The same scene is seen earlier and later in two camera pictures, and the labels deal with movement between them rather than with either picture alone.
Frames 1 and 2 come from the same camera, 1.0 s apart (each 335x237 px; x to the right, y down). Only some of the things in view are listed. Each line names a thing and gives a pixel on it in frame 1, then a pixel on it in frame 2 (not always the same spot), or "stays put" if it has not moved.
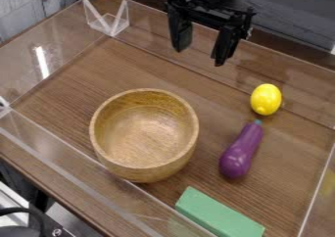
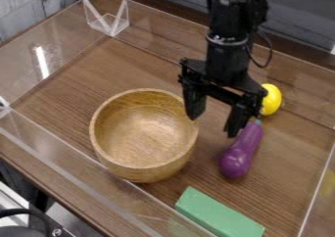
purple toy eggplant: x=237 y=156 stays put
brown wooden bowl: x=143 y=133 stays put
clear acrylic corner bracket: x=107 y=23 stays put
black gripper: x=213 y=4 → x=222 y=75
